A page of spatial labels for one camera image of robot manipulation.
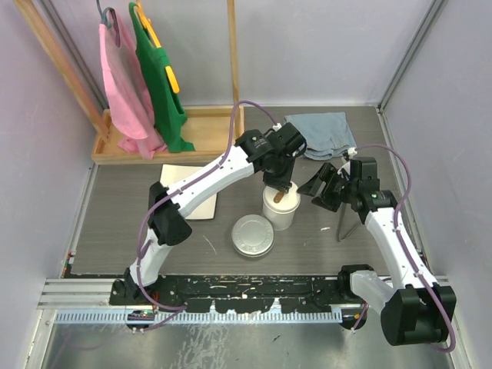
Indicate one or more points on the round metal tin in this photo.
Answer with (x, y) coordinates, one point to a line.
(253, 251)

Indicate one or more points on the wooden clothes rack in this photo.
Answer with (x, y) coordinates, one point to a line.
(207, 126)

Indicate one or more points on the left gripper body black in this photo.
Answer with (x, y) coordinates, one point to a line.
(280, 177)

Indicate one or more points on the grey hanger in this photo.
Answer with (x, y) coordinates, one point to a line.
(110, 20)

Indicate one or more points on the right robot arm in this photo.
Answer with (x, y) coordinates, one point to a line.
(413, 307)

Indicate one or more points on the white square plate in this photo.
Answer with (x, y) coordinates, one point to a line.
(171, 174)

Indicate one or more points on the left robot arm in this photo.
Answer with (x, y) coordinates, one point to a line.
(164, 226)

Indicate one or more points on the white cylindrical container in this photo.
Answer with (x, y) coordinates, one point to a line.
(281, 214)

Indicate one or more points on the metal tongs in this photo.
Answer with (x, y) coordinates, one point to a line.
(343, 231)

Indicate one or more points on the white lid brown handle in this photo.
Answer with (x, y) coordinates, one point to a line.
(273, 195)

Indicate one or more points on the pink apron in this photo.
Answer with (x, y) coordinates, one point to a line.
(127, 93)

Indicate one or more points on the round metal tin lid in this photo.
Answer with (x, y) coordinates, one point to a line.
(252, 229)

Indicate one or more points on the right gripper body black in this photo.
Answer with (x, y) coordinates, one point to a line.
(344, 188)

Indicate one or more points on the blue cloth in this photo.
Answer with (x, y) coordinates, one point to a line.
(327, 135)

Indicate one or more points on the yellow hanger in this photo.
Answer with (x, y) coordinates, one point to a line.
(146, 23)

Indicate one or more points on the green apron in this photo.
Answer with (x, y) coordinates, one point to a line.
(168, 111)

